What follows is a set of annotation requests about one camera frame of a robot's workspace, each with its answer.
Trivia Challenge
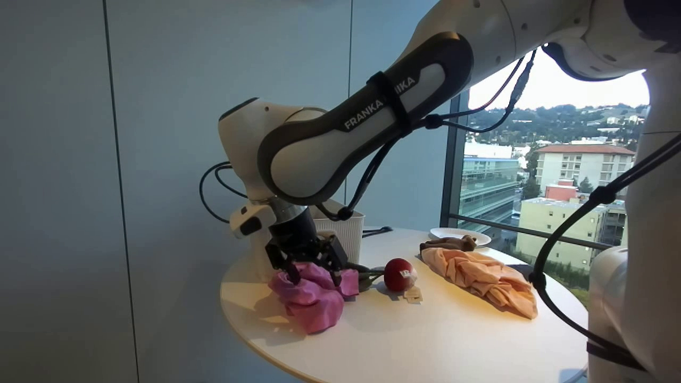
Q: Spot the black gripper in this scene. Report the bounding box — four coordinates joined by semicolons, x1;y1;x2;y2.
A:
265;208;352;286

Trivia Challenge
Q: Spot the pink cloth garment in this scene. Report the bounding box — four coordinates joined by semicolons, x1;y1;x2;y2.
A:
269;262;362;337

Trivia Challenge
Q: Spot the red plush toy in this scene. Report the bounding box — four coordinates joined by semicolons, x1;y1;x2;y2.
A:
345;256;425;307

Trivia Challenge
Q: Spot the peach cloth garment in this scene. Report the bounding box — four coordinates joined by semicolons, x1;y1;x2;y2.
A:
418;244;538;322

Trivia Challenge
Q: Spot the white plastic basket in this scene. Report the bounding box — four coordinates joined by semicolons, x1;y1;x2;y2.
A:
313;208;367;269

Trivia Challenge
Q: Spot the white paper plate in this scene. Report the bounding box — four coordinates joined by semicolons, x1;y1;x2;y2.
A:
427;225;495;250

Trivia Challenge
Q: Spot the glass office building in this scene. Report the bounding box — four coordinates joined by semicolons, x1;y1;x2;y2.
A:
459;155;526;225

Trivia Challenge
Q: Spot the dark window railing bar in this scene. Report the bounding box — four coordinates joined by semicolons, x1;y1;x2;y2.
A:
454;211;599;251

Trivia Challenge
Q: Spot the yellow building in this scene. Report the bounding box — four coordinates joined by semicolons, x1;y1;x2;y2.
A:
515;193;631;271

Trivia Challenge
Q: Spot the small red building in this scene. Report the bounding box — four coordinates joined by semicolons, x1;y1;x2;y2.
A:
543;180;582;205

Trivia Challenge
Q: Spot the white building orange roof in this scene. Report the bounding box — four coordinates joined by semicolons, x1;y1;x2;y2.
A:
535;140;636;197

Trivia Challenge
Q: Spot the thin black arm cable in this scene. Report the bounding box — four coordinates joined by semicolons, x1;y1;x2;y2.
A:
198;50;541;225

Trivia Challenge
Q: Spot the window frame post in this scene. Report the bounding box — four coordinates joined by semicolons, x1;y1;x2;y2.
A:
440;92;470;229

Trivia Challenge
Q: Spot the thick black base cable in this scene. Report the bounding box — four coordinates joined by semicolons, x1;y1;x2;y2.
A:
531;134;681;373

